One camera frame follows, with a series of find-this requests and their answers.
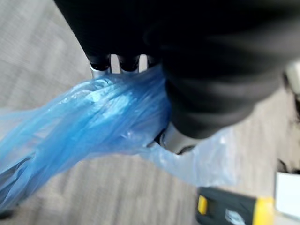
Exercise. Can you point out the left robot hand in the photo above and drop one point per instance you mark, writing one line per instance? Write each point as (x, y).
(192, 51)

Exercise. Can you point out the black and yellow trash can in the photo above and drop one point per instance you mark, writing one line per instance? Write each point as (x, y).
(227, 208)

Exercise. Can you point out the blue plastic garbage bag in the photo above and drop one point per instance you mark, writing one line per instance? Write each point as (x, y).
(89, 117)

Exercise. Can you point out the white box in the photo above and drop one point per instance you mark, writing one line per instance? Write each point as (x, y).
(287, 193)

